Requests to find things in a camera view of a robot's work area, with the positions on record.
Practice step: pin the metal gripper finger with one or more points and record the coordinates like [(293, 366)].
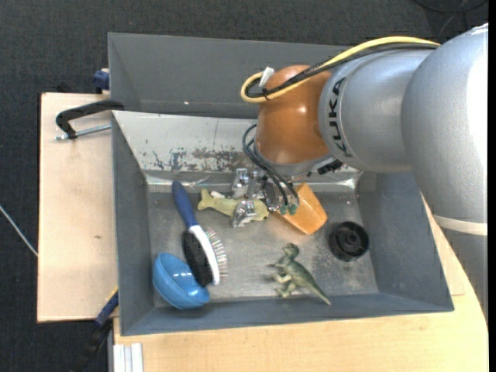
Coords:
[(245, 209), (240, 178)]

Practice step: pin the blue bowl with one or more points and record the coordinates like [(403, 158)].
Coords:
[(174, 281)]

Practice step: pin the orange cup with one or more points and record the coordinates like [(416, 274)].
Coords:
[(308, 213)]

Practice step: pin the blue and white hairbrush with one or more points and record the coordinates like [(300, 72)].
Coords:
[(193, 242)]

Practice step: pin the black cylinder on white bracket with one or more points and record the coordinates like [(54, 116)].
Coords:
[(330, 167)]

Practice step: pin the grey metal bin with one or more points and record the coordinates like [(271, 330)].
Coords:
[(252, 254)]

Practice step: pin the green toy dinosaur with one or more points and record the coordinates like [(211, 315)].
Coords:
[(296, 275)]

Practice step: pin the yellow-green toy fish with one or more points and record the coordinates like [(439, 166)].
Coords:
[(221, 205)]

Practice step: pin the pale wood board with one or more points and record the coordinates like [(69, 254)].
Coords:
[(75, 215)]

